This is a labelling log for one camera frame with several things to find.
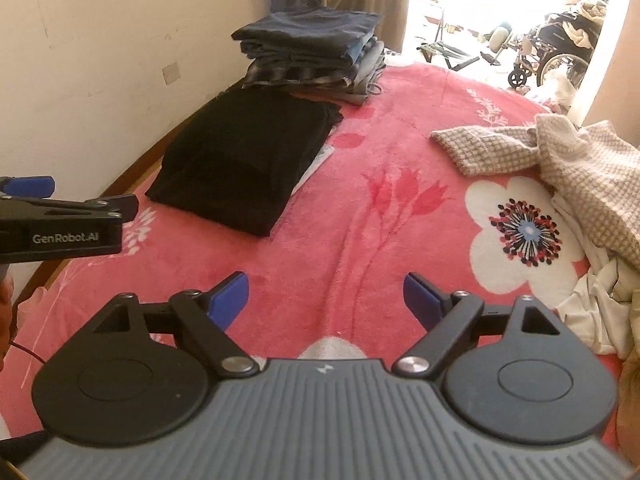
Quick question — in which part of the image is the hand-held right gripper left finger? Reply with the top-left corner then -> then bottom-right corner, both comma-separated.
92,271 -> 258,377

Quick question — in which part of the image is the beige checkered sweater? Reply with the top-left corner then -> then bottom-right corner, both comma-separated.
430,114 -> 640,261

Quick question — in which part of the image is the khaki garment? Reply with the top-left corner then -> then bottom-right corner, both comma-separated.
615,285 -> 640,466

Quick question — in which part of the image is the person's left hand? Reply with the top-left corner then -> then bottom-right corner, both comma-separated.
0,280 -> 17,371

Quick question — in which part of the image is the wheelchair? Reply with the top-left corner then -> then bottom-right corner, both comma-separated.
507,0 -> 608,88

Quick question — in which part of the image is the white plastic bag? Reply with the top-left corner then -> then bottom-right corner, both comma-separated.
522,67 -> 581,111

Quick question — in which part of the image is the stack of folded dark clothes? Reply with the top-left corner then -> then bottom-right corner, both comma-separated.
231,6 -> 387,107

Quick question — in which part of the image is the white folded sheet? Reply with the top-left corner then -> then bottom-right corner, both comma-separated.
292,145 -> 335,196

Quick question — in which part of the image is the black shirt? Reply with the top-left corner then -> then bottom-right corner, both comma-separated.
145,89 -> 345,238

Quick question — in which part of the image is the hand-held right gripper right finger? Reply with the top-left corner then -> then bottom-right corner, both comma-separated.
392,272 -> 563,378

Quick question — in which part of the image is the cream white garment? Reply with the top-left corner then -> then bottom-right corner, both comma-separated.
550,195 -> 640,361

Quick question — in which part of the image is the pink floral blanket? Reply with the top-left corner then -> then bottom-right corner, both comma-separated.
0,62 -> 626,441

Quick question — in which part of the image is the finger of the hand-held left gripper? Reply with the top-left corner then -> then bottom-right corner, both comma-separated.
0,176 -> 55,200
0,194 -> 140,222

